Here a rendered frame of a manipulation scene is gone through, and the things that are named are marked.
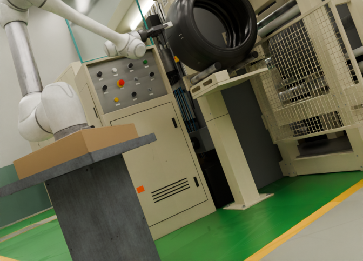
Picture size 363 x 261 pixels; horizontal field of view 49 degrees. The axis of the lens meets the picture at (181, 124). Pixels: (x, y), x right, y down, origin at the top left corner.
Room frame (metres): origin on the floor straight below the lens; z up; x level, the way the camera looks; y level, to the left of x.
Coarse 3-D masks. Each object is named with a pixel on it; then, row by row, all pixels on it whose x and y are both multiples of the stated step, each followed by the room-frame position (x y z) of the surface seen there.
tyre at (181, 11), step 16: (176, 0) 2.39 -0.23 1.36; (192, 0) 2.32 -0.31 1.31; (208, 0) 2.67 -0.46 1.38; (224, 0) 2.65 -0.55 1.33; (240, 0) 2.47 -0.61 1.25; (176, 16) 2.33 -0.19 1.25; (192, 16) 2.30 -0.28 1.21; (224, 16) 2.71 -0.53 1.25; (240, 16) 2.65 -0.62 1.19; (176, 32) 2.35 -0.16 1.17; (192, 32) 2.29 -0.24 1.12; (240, 32) 2.69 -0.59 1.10; (256, 32) 2.48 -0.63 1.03; (176, 48) 2.43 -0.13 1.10; (192, 48) 2.32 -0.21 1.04; (208, 48) 2.32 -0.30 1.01; (224, 48) 2.35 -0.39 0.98; (240, 48) 2.40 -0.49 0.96; (192, 64) 2.46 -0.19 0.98; (208, 64) 2.40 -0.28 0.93; (224, 64) 2.41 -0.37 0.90
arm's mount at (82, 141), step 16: (96, 128) 1.59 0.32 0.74; (112, 128) 1.68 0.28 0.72; (128, 128) 1.79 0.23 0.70; (64, 144) 1.54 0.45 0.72; (80, 144) 1.51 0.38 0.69; (96, 144) 1.55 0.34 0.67; (112, 144) 1.65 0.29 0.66; (16, 160) 1.65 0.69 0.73; (32, 160) 1.61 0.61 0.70; (48, 160) 1.58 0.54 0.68; (64, 160) 1.55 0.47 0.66
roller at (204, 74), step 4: (216, 64) 2.33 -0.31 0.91; (220, 64) 2.34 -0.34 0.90; (208, 68) 2.41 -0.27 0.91; (212, 68) 2.36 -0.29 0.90; (216, 68) 2.33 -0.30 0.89; (220, 68) 2.34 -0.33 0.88; (200, 72) 2.51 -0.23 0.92; (204, 72) 2.45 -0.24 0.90; (208, 72) 2.42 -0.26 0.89; (212, 72) 2.40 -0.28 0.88; (196, 76) 2.56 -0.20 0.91; (200, 76) 2.51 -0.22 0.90; (204, 76) 2.48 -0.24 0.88; (192, 80) 2.61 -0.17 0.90; (196, 80) 2.57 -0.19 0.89; (200, 80) 2.55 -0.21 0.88
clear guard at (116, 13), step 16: (64, 0) 2.69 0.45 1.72; (80, 0) 2.73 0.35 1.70; (96, 0) 2.78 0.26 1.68; (112, 0) 2.83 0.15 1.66; (128, 0) 2.87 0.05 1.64; (96, 16) 2.76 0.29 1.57; (112, 16) 2.81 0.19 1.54; (128, 16) 2.85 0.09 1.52; (80, 32) 2.70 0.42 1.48; (80, 48) 2.68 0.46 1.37; (96, 48) 2.73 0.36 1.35
